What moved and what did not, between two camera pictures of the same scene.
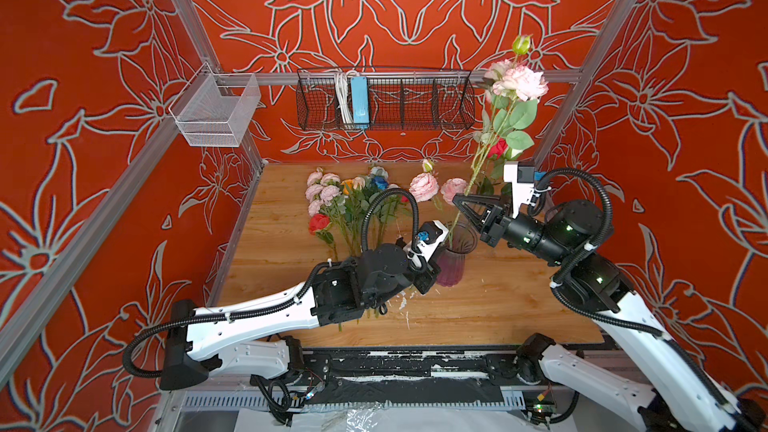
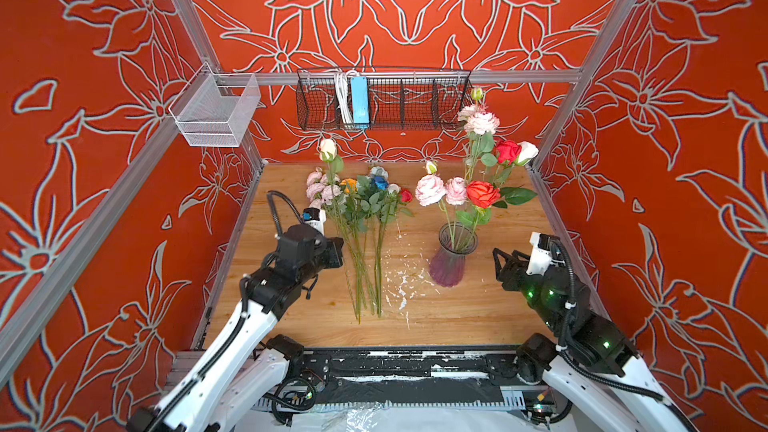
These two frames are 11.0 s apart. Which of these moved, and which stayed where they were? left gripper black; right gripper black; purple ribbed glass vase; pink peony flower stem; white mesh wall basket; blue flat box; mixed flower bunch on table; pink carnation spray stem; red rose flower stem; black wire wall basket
Moved: pink carnation spray stem; left gripper black; red rose flower stem; right gripper black
Stayed: pink peony flower stem; purple ribbed glass vase; mixed flower bunch on table; black wire wall basket; blue flat box; white mesh wall basket
